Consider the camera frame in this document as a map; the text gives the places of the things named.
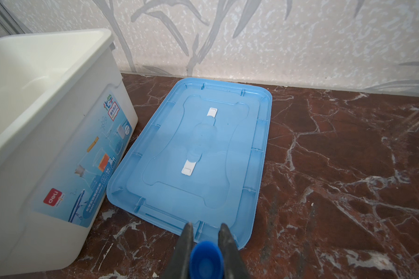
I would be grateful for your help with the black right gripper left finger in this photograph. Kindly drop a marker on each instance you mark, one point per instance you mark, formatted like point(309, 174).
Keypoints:
point(178, 265)

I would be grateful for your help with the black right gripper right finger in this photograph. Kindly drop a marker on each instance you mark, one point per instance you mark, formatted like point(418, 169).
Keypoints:
point(234, 266)

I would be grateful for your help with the blue capped test tube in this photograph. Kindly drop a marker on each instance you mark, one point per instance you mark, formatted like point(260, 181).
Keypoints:
point(206, 261)

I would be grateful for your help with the white plastic storage bin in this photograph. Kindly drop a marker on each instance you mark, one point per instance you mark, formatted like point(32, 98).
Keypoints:
point(65, 122)

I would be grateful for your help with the blue plastic bin lid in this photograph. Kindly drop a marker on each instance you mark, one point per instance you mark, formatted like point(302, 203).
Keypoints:
point(199, 160)

